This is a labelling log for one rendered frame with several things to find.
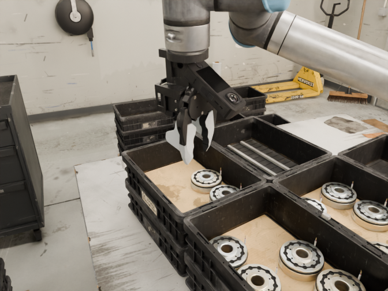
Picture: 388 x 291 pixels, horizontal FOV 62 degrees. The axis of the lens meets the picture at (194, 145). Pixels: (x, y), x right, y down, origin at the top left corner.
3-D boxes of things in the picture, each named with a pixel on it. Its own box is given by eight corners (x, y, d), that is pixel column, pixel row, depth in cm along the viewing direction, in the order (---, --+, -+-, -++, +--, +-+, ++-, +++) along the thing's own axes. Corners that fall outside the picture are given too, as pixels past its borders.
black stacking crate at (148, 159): (264, 213, 99) (268, 182, 94) (181, 253, 85) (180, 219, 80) (194, 159, 129) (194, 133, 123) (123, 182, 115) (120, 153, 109)
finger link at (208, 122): (195, 135, 71) (188, 101, 65) (217, 144, 67) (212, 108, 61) (186, 144, 69) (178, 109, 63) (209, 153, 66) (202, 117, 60)
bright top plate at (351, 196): (363, 197, 99) (364, 196, 99) (339, 206, 95) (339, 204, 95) (338, 181, 107) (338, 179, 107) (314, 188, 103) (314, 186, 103)
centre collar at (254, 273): (273, 285, 70) (273, 283, 70) (255, 295, 68) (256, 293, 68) (258, 269, 74) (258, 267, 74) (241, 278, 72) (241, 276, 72)
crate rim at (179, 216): (268, 187, 95) (269, 181, 94) (180, 226, 80) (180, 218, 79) (194, 137, 125) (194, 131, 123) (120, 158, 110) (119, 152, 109)
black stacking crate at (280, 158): (327, 183, 114) (334, 155, 108) (265, 213, 99) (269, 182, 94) (251, 140, 143) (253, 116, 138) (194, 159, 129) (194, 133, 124)
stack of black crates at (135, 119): (164, 146, 280) (162, 97, 259) (176, 163, 255) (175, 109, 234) (118, 156, 266) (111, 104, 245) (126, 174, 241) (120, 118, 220)
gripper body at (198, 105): (182, 100, 66) (179, 40, 60) (216, 111, 61) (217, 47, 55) (156, 114, 61) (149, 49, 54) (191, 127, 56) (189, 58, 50)
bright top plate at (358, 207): (400, 216, 91) (401, 215, 91) (378, 228, 87) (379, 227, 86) (368, 197, 99) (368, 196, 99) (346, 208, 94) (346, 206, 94)
